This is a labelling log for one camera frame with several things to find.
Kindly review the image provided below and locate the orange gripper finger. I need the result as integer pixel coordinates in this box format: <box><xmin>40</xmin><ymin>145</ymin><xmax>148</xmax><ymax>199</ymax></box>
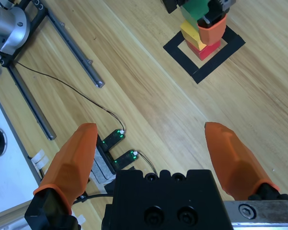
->
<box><xmin>33</xmin><ymin>123</ymin><xmax>98</xmax><ymax>214</ymax></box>
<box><xmin>204</xmin><ymin>121</ymin><xmax>280</xmax><ymax>201</ymax></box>

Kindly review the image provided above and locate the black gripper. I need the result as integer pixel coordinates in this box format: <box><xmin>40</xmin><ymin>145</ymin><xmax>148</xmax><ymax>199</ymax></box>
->
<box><xmin>162</xmin><ymin>0</ymin><xmax>237</xmax><ymax>46</ymax></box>

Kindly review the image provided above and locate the red wooden block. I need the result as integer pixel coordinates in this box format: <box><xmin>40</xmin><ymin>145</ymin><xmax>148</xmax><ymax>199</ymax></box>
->
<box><xmin>185</xmin><ymin>39</ymin><xmax>221</xmax><ymax>61</ymax></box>

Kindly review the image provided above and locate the yellow wooden block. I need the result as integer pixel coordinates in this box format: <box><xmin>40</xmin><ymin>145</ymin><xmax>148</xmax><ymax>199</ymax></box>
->
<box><xmin>180</xmin><ymin>19</ymin><xmax>207</xmax><ymax>51</ymax></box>

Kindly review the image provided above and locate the green wooden block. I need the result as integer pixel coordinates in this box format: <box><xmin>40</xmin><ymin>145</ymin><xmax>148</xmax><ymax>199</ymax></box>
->
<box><xmin>180</xmin><ymin>0</ymin><xmax>211</xmax><ymax>31</ymax></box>

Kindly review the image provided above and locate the white tape label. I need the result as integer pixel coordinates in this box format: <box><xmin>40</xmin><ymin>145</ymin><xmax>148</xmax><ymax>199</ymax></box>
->
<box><xmin>75</xmin><ymin>214</ymin><xmax>87</xmax><ymax>227</ymax></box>
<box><xmin>30</xmin><ymin>149</ymin><xmax>49</xmax><ymax>168</ymax></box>

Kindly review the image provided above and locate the black tape square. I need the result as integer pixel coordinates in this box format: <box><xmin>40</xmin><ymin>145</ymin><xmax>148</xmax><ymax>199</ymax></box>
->
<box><xmin>163</xmin><ymin>25</ymin><xmax>246</xmax><ymax>84</ymax></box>

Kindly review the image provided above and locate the black LED adapter module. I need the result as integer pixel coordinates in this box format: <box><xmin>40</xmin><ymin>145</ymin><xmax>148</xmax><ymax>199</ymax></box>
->
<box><xmin>101</xmin><ymin>128</ymin><xmax>126</xmax><ymax>152</ymax></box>
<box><xmin>113</xmin><ymin>150</ymin><xmax>138</xmax><ymax>171</ymax></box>

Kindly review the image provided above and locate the white board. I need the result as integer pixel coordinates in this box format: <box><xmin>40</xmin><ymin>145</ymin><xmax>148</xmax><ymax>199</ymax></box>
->
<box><xmin>0</xmin><ymin>91</ymin><xmax>43</xmax><ymax>214</ymax></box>

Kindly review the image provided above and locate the black power cable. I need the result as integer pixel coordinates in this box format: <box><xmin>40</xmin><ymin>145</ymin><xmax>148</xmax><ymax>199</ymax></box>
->
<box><xmin>73</xmin><ymin>193</ymin><xmax>115</xmax><ymax>204</ymax></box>

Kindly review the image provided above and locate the dark grey aluminium rail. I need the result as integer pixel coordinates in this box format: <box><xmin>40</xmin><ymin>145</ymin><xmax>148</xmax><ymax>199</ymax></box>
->
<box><xmin>8</xmin><ymin>66</ymin><xmax>57</xmax><ymax>141</ymax></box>

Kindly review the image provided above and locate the thin short signal wire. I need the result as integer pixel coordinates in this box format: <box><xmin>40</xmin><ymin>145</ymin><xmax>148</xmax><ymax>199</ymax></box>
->
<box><xmin>136</xmin><ymin>151</ymin><xmax>159</xmax><ymax>175</ymax></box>

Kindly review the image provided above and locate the thin long signal wire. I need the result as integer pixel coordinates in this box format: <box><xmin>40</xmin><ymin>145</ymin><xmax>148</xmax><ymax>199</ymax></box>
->
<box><xmin>15</xmin><ymin>61</ymin><xmax>126</xmax><ymax>132</ymax></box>

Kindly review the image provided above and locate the silver aluminium rail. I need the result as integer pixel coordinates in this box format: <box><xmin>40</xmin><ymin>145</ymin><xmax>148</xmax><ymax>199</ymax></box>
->
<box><xmin>47</xmin><ymin>11</ymin><xmax>106</xmax><ymax>89</ymax></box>

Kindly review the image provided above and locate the black base frame bracket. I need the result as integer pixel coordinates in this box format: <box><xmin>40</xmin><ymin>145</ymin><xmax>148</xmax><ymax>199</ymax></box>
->
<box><xmin>0</xmin><ymin>0</ymin><xmax>50</xmax><ymax>68</ymax></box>

